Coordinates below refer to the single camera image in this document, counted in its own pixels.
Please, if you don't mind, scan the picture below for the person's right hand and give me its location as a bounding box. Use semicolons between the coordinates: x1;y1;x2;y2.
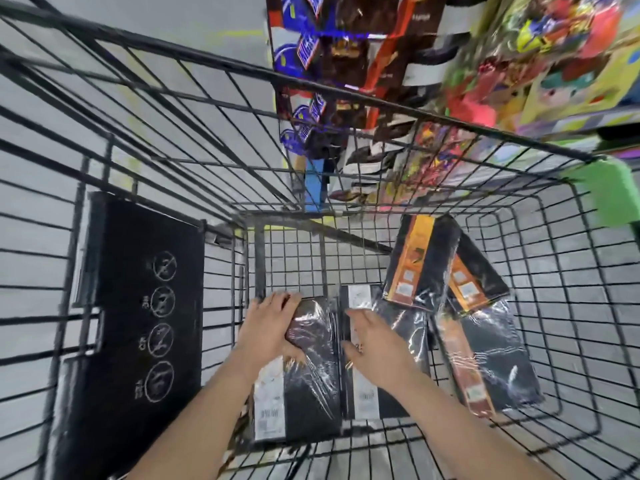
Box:
341;309;427;396

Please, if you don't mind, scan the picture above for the person's left hand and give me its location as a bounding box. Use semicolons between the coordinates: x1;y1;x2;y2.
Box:
232;292;307;384

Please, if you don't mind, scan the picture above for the black box white label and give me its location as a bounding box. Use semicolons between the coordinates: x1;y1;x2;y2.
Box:
339;284;432;422
249;296;344;444

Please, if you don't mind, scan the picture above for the person's right forearm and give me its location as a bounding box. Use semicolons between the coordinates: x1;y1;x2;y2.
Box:
392;377;553;480

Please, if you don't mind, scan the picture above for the person's left forearm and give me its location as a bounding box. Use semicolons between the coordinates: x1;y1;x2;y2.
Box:
126;367;281;480

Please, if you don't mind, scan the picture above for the large black box orange stripe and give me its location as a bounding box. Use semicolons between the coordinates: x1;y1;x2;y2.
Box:
432;300;545;418

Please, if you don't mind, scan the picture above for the blue shelf upright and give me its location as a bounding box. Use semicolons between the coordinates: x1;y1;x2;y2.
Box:
304;159;327;213

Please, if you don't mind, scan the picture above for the black plastic cart seat flap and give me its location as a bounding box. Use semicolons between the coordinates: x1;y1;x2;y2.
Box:
47;191;206;480

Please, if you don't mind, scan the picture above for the green cart corner bumper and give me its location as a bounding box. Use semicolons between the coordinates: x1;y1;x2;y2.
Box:
562;157;640;228

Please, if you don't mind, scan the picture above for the shelf of colourful snack packets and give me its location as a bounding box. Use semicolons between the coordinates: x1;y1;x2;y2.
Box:
380;0;640;208

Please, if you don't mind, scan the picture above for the black wire shopping cart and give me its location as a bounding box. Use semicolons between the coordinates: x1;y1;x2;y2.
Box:
0;0;640;480

